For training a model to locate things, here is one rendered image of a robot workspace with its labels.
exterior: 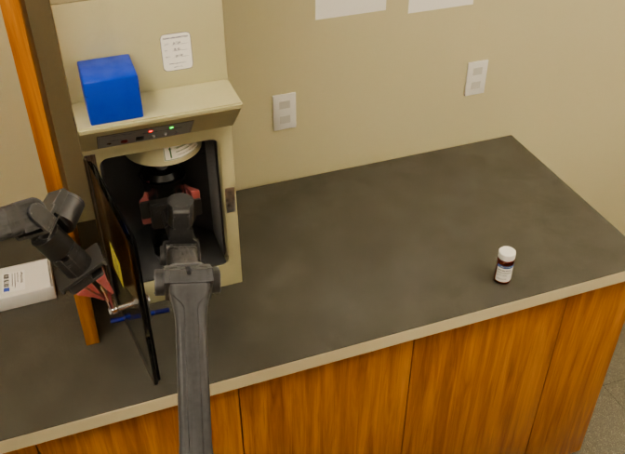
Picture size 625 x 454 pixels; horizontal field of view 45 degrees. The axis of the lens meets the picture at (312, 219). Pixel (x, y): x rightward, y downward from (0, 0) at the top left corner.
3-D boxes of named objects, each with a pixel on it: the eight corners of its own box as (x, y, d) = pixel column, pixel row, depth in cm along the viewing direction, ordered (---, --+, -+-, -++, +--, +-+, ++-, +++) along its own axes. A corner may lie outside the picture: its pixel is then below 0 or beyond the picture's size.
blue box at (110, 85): (85, 102, 150) (76, 60, 145) (135, 94, 153) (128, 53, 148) (90, 126, 143) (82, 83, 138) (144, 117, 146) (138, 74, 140)
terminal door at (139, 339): (118, 300, 181) (89, 156, 157) (159, 388, 159) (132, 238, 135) (115, 300, 181) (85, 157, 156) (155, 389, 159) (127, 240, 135)
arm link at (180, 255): (154, 302, 124) (220, 300, 126) (153, 268, 124) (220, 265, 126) (157, 269, 167) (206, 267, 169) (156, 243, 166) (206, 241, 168)
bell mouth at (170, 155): (118, 134, 179) (114, 113, 175) (192, 121, 183) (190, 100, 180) (130, 173, 165) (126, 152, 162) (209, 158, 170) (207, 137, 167)
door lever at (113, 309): (125, 285, 156) (123, 274, 155) (139, 311, 149) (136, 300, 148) (99, 293, 154) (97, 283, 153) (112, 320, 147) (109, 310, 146)
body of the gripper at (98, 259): (59, 277, 149) (34, 255, 144) (101, 247, 149) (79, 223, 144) (65, 297, 144) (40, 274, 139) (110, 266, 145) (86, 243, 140)
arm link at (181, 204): (160, 269, 163) (200, 267, 165) (158, 227, 156) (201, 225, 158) (159, 234, 173) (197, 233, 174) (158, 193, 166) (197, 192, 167)
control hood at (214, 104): (79, 146, 156) (70, 103, 150) (232, 119, 165) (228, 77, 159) (86, 175, 148) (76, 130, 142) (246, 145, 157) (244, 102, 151)
